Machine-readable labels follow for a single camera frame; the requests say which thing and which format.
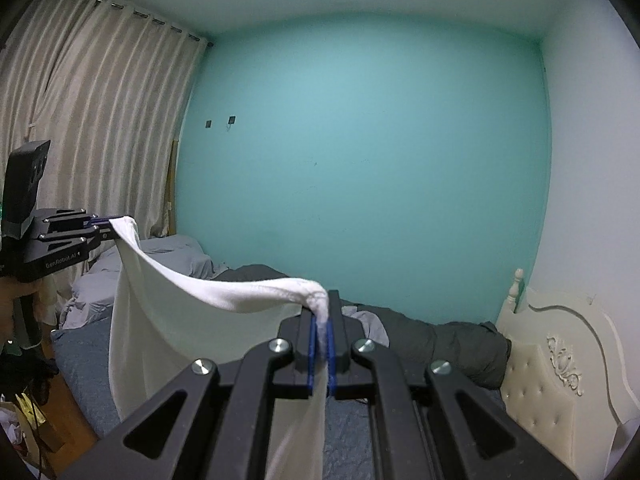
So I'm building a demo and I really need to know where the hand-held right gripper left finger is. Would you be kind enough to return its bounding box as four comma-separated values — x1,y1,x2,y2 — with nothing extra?
57,305,321,480

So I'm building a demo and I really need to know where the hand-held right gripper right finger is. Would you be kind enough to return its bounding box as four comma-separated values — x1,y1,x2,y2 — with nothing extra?
327,290,581,480

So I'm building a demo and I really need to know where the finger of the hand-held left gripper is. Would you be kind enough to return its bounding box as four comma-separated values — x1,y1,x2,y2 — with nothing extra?
44,211,124,233
40,226,118,254

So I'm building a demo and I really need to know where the white t-shirt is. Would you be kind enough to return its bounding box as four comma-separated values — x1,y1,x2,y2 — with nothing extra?
107,215,333,480

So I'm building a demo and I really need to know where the person's left hand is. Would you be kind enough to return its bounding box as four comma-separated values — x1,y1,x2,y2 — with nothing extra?
0,279,36,348

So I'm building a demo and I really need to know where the light grey blanket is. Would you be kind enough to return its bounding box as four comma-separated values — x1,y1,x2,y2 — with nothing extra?
60,234,226,331

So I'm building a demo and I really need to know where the beige curtain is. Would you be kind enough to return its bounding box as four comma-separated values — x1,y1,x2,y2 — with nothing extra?
0,0,208,326

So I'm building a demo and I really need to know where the dark grey rolled duvet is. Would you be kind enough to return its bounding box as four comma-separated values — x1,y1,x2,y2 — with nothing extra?
215,262,512,389

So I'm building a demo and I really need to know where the brown paper bag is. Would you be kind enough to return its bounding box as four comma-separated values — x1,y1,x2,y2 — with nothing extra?
14,392,67,462

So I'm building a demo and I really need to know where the cream tufted headboard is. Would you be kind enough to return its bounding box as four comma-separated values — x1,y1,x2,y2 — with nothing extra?
495,268,637,480

